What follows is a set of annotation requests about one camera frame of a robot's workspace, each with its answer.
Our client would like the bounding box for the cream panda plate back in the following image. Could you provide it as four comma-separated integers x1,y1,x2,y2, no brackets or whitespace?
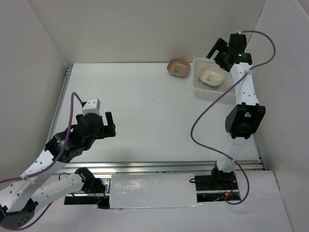
198,66,225,86

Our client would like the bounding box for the brown panda plate back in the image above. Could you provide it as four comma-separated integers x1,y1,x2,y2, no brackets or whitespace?
167,58,191,78

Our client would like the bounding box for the brown panda plate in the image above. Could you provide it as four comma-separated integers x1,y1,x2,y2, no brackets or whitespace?
197,78,219,90
167,58,191,78

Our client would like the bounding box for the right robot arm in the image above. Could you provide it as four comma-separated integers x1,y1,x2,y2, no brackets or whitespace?
207,33,266,189

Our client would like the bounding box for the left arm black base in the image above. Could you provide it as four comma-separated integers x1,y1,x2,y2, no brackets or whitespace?
65,176,111,208

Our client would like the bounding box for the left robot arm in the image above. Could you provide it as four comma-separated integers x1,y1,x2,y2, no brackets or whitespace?
0,112,116,231

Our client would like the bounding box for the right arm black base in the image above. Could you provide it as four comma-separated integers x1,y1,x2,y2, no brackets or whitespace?
189,167,240,203

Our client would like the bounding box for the white plastic basket bin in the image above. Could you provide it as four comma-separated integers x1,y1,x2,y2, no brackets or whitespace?
190,58,233,101

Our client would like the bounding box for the white taped cover panel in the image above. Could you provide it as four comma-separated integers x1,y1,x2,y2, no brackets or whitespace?
109,174,197,209

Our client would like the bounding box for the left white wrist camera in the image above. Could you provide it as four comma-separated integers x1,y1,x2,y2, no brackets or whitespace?
82,98,101,116

